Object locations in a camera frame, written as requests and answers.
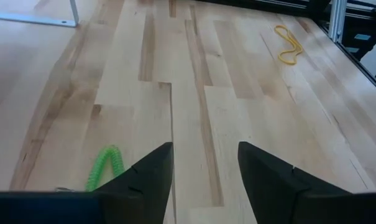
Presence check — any green spiral coil keychain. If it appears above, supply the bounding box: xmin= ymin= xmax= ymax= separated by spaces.
xmin=55 ymin=144 xmax=126 ymax=193

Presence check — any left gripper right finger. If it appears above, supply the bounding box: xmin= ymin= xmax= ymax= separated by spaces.
xmin=237 ymin=141 xmax=376 ymax=224

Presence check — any white perforated metal shelf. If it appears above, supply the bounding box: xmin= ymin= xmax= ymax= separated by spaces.
xmin=0 ymin=0 xmax=81 ymax=29

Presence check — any silver aluminium upright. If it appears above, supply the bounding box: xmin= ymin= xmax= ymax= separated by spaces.
xmin=328 ymin=0 xmax=349 ymax=44

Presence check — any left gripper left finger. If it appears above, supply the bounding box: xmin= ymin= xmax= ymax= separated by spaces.
xmin=0 ymin=142 xmax=175 ymax=224

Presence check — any yellow rubber band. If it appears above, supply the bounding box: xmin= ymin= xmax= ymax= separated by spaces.
xmin=273 ymin=24 xmax=305 ymax=67

